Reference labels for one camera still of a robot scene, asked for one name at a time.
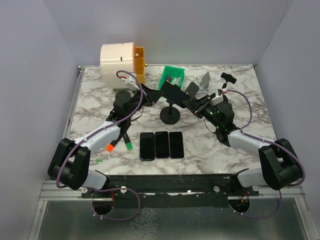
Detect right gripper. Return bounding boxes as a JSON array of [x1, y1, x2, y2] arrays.
[[182, 94, 222, 129]]

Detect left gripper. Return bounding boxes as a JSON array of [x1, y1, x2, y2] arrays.
[[126, 83, 164, 119]]

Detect brown base phone stand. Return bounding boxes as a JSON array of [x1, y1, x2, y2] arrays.
[[184, 82, 200, 100]]

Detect white folding phone stand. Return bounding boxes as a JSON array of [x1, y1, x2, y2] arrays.
[[197, 71, 211, 95]]

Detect purple edged phone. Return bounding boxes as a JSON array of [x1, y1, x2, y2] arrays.
[[155, 131, 170, 159]]

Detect black phone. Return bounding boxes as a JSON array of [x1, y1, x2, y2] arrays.
[[139, 132, 156, 161]]

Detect black phone stand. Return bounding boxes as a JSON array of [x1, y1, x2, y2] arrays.
[[159, 99, 181, 125], [220, 72, 237, 89]]

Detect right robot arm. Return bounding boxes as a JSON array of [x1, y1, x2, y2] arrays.
[[182, 95, 305, 196]]

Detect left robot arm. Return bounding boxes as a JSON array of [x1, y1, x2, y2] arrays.
[[47, 85, 164, 198]]

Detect markers in green bin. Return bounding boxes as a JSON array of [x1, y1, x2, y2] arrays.
[[165, 76, 181, 86]]

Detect green plastic bin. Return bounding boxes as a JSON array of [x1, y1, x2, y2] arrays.
[[158, 65, 185, 90]]

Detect orange drawer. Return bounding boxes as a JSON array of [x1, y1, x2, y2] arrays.
[[134, 46, 147, 84]]

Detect white round drawer cabinet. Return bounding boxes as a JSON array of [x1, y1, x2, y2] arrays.
[[100, 42, 136, 90]]

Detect green highlighter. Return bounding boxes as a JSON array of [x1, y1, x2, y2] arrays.
[[123, 133, 133, 151]]

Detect orange highlighter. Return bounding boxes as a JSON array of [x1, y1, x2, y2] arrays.
[[105, 137, 121, 153]]

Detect green capped marker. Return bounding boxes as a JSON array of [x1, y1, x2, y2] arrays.
[[90, 158, 103, 165]]

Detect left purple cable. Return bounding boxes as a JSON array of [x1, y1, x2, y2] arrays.
[[55, 70, 145, 189]]

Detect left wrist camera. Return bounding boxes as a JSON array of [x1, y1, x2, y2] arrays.
[[120, 75, 139, 91]]

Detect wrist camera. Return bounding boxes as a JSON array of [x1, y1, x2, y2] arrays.
[[120, 75, 139, 91], [210, 88, 228, 105]]

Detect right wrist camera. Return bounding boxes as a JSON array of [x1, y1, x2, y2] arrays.
[[210, 88, 228, 105]]

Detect black front mounting rail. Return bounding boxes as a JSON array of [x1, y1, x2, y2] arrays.
[[81, 173, 259, 208]]

